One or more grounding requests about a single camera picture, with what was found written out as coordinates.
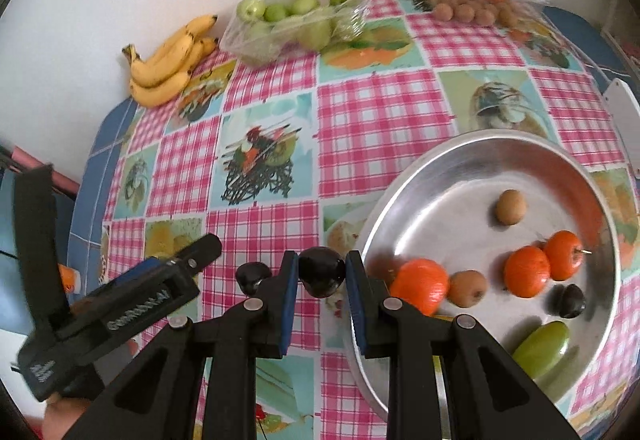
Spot dark plum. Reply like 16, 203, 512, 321
235, 261, 272, 297
558, 284, 586, 319
298, 246, 346, 299

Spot brown longan fruit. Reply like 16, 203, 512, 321
495, 189, 527, 226
447, 270, 488, 308

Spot white power strip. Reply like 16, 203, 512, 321
603, 78, 640, 180

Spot orange white tube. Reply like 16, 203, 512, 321
58, 264, 81, 294

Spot clear box green fruits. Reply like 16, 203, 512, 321
220, 0, 369, 67

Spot green jujube fruit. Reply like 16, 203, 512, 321
512, 321, 570, 379

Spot person's hand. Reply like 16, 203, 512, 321
41, 392, 91, 440

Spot pink checkered fruit tablecloth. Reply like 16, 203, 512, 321
98, 0, 639, 439

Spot small orange tangerine with stem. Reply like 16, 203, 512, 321
544, 230, 589, 281

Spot large steel bowl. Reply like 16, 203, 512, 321
342, 128, 623, 423

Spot yellow banana bunch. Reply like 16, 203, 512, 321
122, 15, 218, 108

